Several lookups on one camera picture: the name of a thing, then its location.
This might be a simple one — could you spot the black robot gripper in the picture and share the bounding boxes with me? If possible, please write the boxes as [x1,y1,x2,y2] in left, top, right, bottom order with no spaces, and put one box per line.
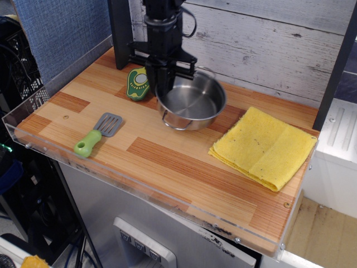
[128,21,197,97]

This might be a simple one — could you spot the stainless steel pot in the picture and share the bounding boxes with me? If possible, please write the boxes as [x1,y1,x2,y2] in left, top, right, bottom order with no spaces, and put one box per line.
[155,66,227,131]

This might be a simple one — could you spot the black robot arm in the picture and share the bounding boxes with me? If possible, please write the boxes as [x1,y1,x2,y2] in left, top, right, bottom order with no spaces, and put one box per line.
[128,1,197,97]

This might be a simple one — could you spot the green toy avocado half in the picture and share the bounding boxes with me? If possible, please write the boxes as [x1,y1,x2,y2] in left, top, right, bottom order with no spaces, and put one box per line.
[126,67,150,101]

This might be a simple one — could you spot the clear acrylic table guard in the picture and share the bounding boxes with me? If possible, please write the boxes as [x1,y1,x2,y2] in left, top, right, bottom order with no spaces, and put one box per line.
[4,49,319,259]

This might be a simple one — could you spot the yellow folded cloth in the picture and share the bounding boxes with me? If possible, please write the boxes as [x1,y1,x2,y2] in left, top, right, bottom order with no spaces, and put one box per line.
[208,107,317,192]

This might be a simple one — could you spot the black plastic crate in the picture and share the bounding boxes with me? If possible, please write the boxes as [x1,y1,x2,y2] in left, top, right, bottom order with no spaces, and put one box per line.
[1,30,43,101]

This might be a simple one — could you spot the silver toy fridge cabinet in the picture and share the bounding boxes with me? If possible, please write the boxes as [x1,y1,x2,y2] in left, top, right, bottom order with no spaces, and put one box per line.
[57,163,261,267]

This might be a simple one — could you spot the white toy sink counter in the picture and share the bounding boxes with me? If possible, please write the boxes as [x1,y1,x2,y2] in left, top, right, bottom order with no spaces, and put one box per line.
[302,99,356,218]

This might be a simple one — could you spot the green handled grey spatula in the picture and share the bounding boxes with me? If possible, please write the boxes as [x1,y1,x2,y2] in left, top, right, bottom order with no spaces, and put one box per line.
[74,112,123,157]

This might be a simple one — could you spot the dark vertical post left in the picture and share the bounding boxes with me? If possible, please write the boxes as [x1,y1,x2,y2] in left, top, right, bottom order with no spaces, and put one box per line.
[108,0,133,70]

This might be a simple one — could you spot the dark vertical post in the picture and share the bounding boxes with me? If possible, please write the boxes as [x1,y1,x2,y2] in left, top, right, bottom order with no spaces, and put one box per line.
[312,4,356,131]
[108,0,133,70]

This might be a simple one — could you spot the dark vertical post right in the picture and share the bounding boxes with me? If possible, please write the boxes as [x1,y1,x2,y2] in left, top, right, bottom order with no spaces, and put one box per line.
[312,4,356,131]

